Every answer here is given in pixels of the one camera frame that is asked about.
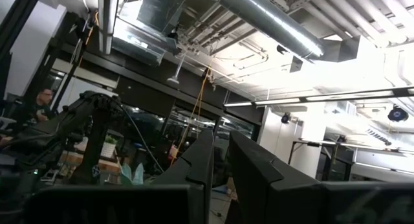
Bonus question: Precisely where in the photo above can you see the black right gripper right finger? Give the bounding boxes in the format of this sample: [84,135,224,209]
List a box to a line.
[225,129,324,224]

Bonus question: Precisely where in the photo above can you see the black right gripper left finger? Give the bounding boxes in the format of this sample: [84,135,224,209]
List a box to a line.
[151,129,215,224]

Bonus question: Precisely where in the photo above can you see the small potted plant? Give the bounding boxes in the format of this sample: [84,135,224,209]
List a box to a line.
[100,135,118,159]

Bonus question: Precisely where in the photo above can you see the long LED light bar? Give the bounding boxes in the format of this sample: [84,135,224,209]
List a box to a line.
[223,85,414,108]

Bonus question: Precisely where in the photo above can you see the person with glasses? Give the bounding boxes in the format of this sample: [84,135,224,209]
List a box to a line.
[30,87,58,124]

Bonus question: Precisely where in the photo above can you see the hanging LED light bar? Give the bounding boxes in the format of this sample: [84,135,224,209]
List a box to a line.
[96,0,121,56]

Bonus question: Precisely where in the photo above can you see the yellow hanging cable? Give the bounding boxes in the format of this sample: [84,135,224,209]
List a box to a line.
[169,67,213,166]

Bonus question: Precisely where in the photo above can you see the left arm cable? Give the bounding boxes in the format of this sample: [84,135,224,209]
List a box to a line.
[118,103,165,174]

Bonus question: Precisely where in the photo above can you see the round silver air duct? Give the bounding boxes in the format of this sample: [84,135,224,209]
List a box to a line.
[216,0,325,60]

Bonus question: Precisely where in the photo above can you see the rectangular metal air duct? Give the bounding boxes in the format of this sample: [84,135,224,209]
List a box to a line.
[137,0,195,36]

